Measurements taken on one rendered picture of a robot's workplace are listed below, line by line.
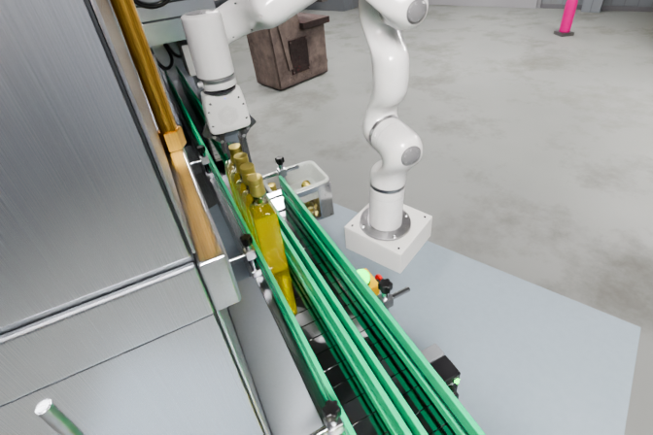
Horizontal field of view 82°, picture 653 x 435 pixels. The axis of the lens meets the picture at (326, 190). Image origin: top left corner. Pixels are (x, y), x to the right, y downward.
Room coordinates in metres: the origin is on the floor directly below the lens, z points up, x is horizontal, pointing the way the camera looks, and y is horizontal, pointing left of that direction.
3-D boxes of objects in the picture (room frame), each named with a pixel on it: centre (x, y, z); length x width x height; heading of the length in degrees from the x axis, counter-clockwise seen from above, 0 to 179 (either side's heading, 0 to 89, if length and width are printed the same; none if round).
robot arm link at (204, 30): (0.88, 0.22, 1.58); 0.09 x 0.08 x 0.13; 17
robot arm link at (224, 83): (0.87, 0.22, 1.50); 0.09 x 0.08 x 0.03; 113
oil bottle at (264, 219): (0.71, 0.16, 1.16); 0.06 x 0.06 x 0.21; 22
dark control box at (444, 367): (0.42, -0.18, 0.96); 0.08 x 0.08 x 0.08; 23
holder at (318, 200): (1.18, 0.14, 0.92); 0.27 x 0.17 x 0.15; 113
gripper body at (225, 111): (0.87, 0.22, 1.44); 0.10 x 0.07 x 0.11; 113
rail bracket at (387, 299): (0.52, -0.12, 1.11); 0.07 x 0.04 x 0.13; 113
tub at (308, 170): (1.19, 0.11, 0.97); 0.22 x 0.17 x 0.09; 113
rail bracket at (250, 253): (0.68, 0.22, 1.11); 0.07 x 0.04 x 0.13; 113
